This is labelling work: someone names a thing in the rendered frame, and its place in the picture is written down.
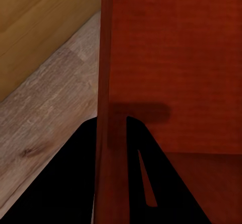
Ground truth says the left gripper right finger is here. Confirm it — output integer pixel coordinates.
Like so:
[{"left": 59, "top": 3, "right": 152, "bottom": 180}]
[{"left": 127, "top": 116, "right": 211, "bottom": 224}]

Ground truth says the storage box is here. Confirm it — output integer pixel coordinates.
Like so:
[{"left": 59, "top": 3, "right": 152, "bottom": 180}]
[{"left": 93, "top": 0, "right": 242, "bottom": 224}]

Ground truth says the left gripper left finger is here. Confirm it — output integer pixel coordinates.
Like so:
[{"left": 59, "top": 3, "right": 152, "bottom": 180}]
[{"left": 0, "top": 117, "right": 97, "bottom": 224}]

